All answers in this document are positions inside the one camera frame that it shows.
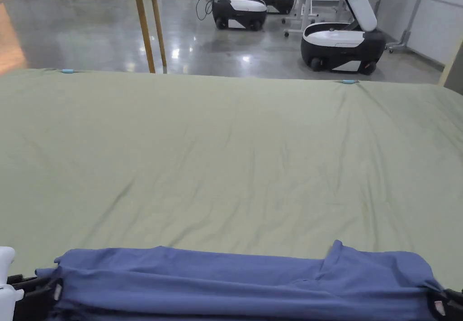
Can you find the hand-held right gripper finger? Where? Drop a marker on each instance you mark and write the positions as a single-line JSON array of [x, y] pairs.
[[436, 303], [456, 297]]

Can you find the bed with pale green sheet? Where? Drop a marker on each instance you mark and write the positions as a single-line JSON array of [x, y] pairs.
[[217, 154]]

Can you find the blue shirt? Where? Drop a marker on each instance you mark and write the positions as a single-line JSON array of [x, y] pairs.
[[231, 288]]

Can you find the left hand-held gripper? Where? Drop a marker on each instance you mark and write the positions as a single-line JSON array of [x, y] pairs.
[[6, 259]]

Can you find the white desk on castors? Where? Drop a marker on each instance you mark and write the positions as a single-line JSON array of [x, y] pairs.
[[307, 6]]

